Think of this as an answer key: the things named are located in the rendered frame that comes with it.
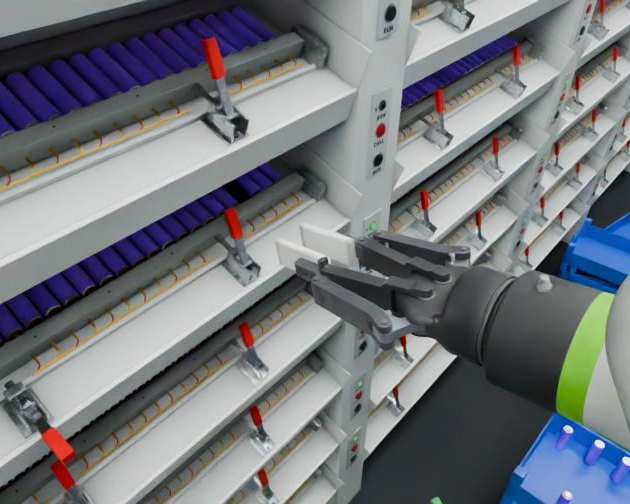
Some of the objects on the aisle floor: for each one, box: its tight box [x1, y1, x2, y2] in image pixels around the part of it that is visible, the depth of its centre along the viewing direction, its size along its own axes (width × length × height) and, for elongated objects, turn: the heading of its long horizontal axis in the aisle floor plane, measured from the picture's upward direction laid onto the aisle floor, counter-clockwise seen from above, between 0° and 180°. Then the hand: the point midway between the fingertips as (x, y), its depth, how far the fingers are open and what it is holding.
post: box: [493, 0, 597, 275], centre depth 127 cm, size 20×9×170 cm, turn 48°
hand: (315, 252), depth 55 cm, fingers open, 3 cm apart
